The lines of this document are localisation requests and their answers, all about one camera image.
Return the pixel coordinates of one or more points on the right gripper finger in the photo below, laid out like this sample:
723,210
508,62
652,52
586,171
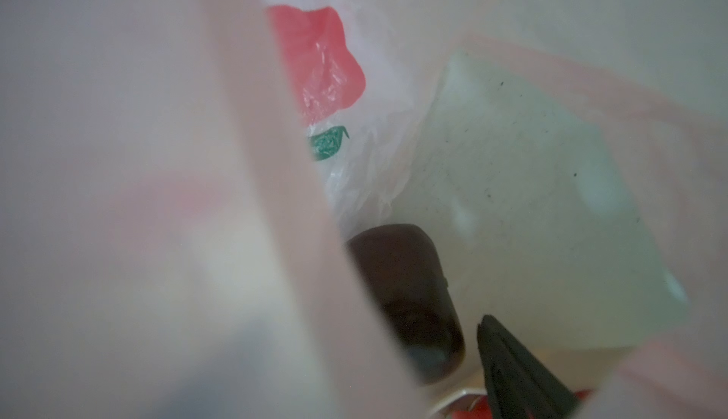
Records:
518,385

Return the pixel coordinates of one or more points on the dark brown toy plum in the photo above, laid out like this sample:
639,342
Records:
402,269

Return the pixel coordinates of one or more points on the pink plastic bag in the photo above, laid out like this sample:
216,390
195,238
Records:
179,179

